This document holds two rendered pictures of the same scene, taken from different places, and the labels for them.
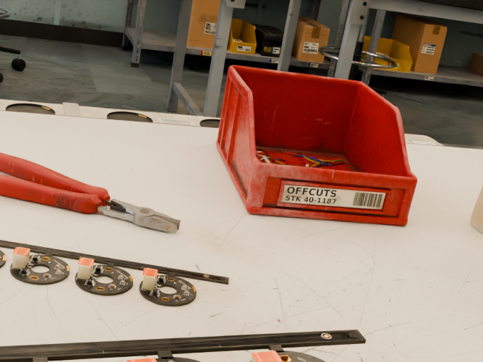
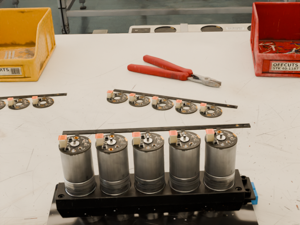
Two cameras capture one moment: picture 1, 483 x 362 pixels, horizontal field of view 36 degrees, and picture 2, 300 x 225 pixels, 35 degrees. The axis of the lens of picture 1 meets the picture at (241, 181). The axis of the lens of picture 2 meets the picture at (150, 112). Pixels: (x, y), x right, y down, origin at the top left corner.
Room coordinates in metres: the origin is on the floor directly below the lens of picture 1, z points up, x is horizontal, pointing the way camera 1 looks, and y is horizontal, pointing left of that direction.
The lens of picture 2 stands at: (-0.16, -0.09, 1.01)
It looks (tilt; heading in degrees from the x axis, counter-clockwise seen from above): 30 degrees down; 23
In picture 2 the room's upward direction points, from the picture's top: 2 degrees counter-clockwise
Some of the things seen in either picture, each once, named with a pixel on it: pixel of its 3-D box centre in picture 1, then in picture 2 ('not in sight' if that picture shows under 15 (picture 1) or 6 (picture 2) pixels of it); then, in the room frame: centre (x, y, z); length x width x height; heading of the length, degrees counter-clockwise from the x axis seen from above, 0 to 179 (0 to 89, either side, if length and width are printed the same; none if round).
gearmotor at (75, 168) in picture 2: not in sight; (78, 169); (0.10, 0.08, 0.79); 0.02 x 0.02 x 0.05
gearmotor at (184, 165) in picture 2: not in sight; (184, 165); (0.13, 0.00, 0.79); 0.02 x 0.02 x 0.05
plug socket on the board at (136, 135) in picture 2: not in sight; (137, 138); (0.12, 0.04, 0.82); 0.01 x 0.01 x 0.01; 23
